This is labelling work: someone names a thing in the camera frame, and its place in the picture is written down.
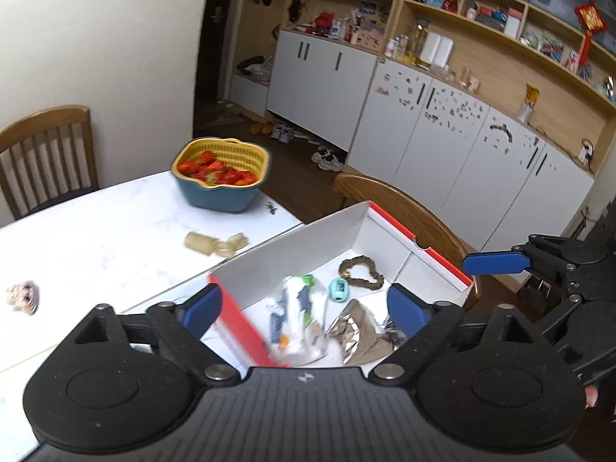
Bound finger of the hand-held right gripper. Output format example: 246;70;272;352
528;269;587;347
462;234;593;276

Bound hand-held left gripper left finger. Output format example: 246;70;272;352
72;283;241;388

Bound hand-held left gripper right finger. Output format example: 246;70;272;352
368;283;554;388

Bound silver foil snack packet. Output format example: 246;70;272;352
326;298;410;365

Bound brown hair scrunchie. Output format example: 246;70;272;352
338;256;383;290

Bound clear plastic tissue pack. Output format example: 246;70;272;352
262;274;330;367

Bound red and white cardboard box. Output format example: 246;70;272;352
208;201;475;369

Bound cartoon rabbit charm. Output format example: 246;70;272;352
6;280;39;316

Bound beige bottle cap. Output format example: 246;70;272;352
216;234;249;257

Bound brown wooden chair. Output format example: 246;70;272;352
333;174;482;309
0;105;99;219

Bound white cabinet with stickers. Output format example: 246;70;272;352
346;60;598;294

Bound pile of red strawberries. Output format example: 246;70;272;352
177;151;258;186

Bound yellow plastic colander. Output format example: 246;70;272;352
172;137;270;189

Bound grey sneakers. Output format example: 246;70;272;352
310;147;345;171

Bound patterned door rug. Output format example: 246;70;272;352
194;100;247;132

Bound white containers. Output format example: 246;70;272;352
420;31;455;65

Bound pale blue patterned table mat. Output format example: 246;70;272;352
0;224;309;462

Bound white lower cabinet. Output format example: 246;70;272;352
266;29;378;152

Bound red knot ornament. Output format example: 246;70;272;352
575;4;604;34

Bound dark door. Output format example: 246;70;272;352
192;0;251;121

